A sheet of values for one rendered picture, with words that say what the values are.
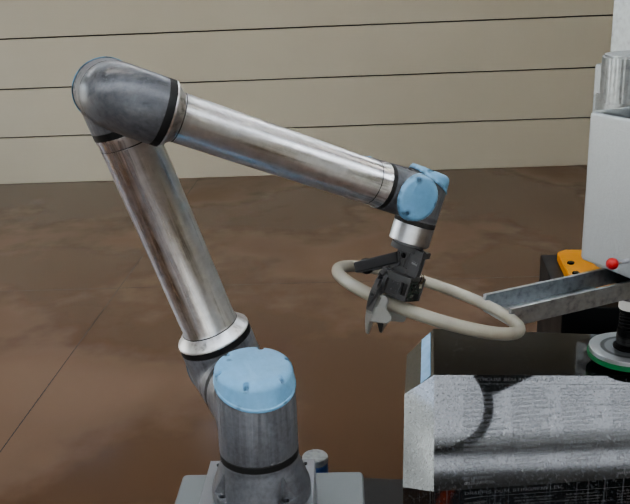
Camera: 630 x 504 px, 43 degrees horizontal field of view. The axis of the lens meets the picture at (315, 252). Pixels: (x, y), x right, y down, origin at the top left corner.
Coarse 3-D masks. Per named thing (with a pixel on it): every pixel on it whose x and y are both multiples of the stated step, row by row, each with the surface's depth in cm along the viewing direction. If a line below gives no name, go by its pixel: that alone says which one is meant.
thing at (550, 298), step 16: (592, 272) 224; (608, 272) 226; (512, 288) 215; (528, 288) 216; (544, 288) 218; (560, 288) 221; (576, 288) 223; (592, 288) 224; (608, 288) 213; (624, 288) 215; (512, 304) 215; (528, 304) 204; (544, 304) 205; (560, 304) 207; (576, 304) 210; (592, 304) 212; (528, 320) 205
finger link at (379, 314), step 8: (384, 296) 175; (376, 304) 175; (384, 304) 175; (368, 312) 175; (376, 312) 175; (384, 312) 174; (368, 320) 175; (376, 320) 175; (384, 320) 174; (368, 328) 176
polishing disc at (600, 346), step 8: (600, 336) 238; (608, 336) 238; (592, 344) 233; (600, 344) 233; (608, 344) 232; (592, 352) 229; (600, 352) 228; (608, 352) 228; (616, 352) 227; (608, 360) 224; (616, 360) 223; (624, 360) 222
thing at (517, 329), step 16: (336, 272) 191; (352, 288) 183; (368, 288) 180; (432, 288) 219; (448, 288) 218; (400, 304) 175; (480, 304) 212; (496, 304) 209; (416, 320) 175; (432, 320) 174; (448, 320) 174; (464, 320) 176; (512, 320) 198; (480, 336) 176; (496, 336) 178; (512, 336) 182
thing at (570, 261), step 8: (560, 256) 330; (568, 256) 330; (576, 256) 329; (560, 264) 328; (568, 264) 321; (576, 264) 320; (584, 264) 320; (592, 264) 320; (568, 272) 312; (576, 272) 309
